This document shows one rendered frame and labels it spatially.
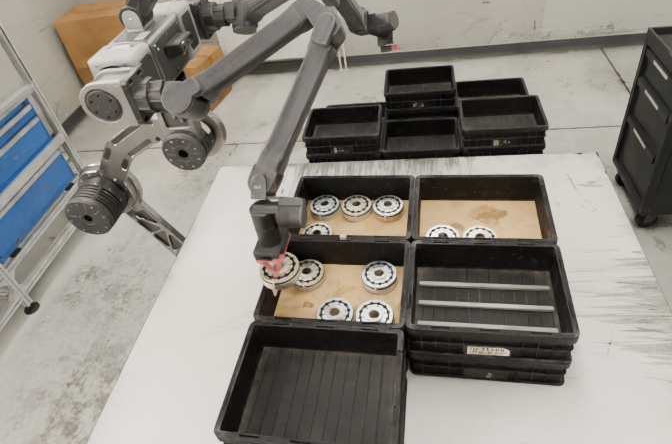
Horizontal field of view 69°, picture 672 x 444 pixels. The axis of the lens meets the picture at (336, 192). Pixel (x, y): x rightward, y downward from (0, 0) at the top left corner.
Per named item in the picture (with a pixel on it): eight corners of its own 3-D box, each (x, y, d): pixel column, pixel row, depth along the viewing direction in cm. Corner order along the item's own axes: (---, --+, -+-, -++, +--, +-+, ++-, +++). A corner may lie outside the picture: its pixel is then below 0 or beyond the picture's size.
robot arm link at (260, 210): (251, 196, 114) (244, 213, 110) (280, 196, 113) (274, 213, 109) (258, 217, 119) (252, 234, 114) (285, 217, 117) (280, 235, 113)
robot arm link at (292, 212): (263, 176, 119) (250, 174, 110) (309, 176, 117) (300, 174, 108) (262, 226, 118) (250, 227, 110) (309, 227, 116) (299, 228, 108)
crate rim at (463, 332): (405, 334, 122) (404, 328, 120) (411, 245, 144) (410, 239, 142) (580, 345, 113) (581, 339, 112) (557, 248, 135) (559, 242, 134)
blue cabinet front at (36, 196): (1, 264, 253) (-72, 180, 217) (74, 176, 307) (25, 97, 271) (5, 264, 252) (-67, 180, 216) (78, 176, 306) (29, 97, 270)
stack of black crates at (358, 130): (315, 203, 281) (301, 138, 252) (323, 171, 304) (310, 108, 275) (385, 202, 274) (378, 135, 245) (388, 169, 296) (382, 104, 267)
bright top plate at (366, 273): (358, 286, 141) (358, 285, 141) (366, 260, 149) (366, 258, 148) (393, 290, 139) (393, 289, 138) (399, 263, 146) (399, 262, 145)
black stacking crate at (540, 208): (413, 266, 150) (411, 240, 143) (417, 201, 172) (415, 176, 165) (552, 271, 142) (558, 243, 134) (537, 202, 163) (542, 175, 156)
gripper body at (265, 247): (290, 229, 123) (284, 208, 118) (279, 260, 116) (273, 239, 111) (265, 228, 124) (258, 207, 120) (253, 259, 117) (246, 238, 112)
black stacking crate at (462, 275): (407, 354, 128) (405, 329, 121) (413, 267, 150) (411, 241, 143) (572, 366, 119) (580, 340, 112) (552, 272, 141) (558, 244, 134)
